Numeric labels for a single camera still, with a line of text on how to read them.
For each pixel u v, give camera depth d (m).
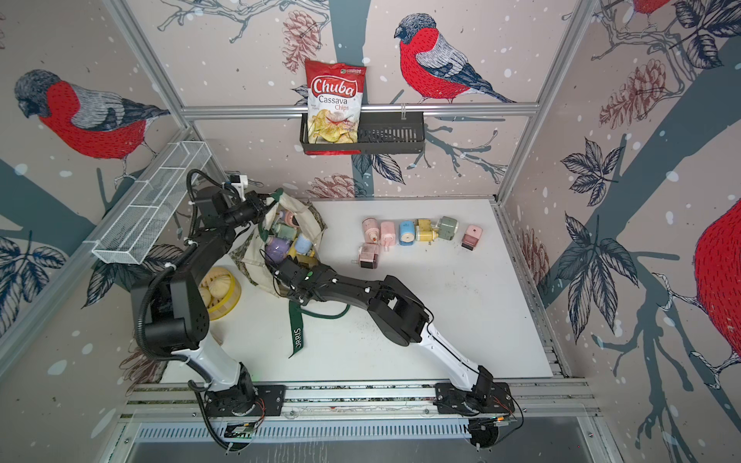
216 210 0.69
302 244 0.93
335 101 0.84
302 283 0.70
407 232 1.02
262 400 0.73
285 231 0.98
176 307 0.48
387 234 1.01
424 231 1.05
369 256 0.98
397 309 0.59
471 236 1.02
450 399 0.73
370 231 1.02
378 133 1.07
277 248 0.92
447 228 1.04
